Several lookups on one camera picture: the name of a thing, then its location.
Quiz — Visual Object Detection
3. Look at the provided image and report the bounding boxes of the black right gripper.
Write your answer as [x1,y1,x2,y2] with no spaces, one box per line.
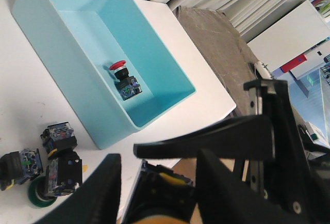
[133,79,317,219]

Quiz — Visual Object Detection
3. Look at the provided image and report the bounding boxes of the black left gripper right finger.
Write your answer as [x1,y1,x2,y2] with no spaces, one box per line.
[196,149,308,223]

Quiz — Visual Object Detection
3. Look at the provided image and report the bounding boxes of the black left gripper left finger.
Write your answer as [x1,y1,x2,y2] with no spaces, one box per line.
[40,153,121,223]

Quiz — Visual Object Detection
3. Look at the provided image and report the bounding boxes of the yellow button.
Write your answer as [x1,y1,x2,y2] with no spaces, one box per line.
[40,122,77,160]
[122,160,196,223]

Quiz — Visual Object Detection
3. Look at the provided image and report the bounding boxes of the red button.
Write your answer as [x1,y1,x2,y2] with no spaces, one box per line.
[109,60,142,101]

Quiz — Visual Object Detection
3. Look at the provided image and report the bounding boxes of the light blue plastic box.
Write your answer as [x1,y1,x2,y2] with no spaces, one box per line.
[11,0,195,149]

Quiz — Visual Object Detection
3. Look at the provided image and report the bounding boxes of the green button upside down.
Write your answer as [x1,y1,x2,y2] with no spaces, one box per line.
[28,151,83,207]

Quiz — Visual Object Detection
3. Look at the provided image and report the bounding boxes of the green button lying sideways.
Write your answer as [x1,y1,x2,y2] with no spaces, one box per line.
[1,149,43,191]

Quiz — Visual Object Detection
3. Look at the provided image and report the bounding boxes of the brown grey chair back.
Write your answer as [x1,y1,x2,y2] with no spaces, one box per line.
[174,6,257,116]

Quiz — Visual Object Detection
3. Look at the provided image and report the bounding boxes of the white cabinet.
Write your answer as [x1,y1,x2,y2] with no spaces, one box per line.
[248,0,329,79]

